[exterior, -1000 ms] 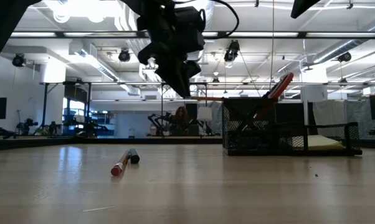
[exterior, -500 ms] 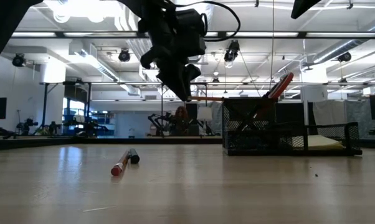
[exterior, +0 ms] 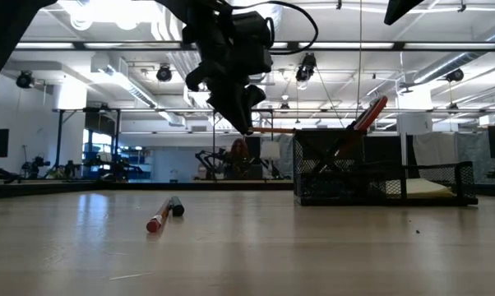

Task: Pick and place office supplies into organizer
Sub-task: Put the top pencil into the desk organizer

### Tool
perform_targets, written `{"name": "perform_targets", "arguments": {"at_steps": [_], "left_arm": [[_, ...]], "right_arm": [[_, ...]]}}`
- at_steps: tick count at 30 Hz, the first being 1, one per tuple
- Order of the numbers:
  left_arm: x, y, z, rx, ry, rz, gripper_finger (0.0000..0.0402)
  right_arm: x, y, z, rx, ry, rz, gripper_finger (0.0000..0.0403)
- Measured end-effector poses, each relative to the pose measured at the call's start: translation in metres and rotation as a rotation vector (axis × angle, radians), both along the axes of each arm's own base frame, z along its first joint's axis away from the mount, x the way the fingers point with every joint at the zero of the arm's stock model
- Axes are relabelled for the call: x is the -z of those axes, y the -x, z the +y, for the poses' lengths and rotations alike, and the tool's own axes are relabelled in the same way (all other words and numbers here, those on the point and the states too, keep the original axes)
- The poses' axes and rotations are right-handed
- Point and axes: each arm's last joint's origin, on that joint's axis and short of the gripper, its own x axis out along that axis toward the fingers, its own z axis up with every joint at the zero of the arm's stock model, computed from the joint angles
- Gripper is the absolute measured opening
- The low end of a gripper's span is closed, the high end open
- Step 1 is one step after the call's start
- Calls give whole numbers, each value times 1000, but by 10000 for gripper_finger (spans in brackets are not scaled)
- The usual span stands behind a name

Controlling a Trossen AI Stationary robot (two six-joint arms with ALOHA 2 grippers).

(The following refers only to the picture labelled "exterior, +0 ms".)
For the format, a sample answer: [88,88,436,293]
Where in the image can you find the person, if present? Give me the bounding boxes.
[228,138,252,181]

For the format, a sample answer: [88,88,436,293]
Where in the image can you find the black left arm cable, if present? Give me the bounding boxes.
[226,0,320,57]

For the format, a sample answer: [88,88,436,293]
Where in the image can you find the white background box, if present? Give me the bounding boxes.
[259,140,282,162]

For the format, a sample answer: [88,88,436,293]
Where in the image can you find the white curtain panel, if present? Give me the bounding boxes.
[412,132,456,183]

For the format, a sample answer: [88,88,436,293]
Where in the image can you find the yellow pencil with red eraser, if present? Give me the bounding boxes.
[247,126,296,136]
[146,197,173,234]

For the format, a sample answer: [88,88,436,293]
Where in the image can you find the red-handled scissors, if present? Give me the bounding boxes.
[312,95,390,174]

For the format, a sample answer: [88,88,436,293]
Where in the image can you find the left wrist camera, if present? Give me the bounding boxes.
[229,10,274,76]

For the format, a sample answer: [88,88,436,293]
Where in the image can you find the black mesh desk organizer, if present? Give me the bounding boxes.
[292,128,479,207]

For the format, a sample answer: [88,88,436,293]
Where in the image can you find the grey curtain panel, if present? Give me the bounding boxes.
[455,132,493,184]

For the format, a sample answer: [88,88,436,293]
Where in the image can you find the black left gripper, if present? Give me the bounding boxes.
[180,7,269,136]

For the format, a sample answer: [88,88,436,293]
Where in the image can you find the yellow sticky note pad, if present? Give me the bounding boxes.
[404,177,455,200]

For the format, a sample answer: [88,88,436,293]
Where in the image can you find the black marker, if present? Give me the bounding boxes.
[169,195,186,218]

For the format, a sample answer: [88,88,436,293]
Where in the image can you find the black aluminium table frame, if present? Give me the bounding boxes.
[0,178,495,201]

